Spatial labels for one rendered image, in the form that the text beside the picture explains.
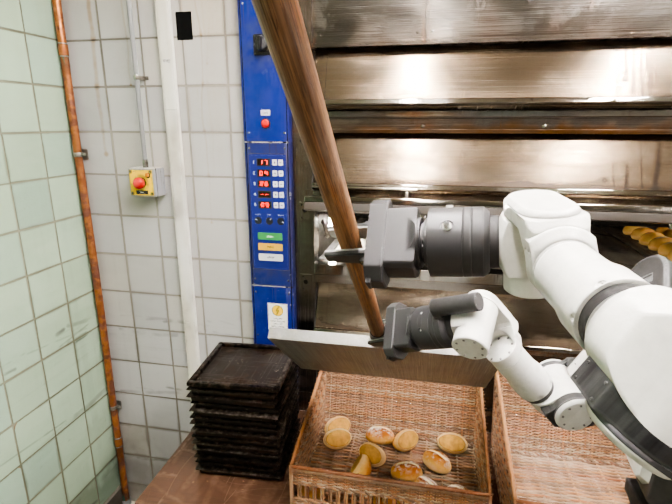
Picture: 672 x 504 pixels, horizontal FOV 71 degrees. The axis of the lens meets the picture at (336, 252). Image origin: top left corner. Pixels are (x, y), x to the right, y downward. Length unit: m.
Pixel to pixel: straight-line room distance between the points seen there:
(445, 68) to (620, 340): 1.28
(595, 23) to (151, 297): 1.75
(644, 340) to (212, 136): 1.53
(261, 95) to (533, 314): 1.15
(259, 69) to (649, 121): 1.18
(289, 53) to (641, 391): 0.34
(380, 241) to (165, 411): 1.73
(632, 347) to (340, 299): 1.40
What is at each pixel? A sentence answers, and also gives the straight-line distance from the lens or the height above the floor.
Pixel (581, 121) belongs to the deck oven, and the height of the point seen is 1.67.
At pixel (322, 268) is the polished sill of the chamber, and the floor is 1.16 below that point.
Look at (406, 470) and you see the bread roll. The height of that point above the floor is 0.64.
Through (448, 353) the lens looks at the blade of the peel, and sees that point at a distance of 1.12.
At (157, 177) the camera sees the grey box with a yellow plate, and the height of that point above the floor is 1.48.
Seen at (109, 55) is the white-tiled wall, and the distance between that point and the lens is 1.93.
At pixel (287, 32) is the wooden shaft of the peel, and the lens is 0.36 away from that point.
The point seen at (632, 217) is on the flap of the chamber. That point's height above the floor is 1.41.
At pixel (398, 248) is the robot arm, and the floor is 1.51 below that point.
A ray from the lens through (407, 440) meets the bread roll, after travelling 1.73.
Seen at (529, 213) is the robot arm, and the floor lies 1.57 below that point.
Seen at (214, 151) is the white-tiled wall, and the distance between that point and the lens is 1.74.
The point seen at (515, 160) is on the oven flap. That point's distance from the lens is 1.60.
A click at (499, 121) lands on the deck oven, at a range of 1.58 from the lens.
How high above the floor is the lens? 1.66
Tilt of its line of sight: 15 degrees down
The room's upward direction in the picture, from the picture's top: straight up
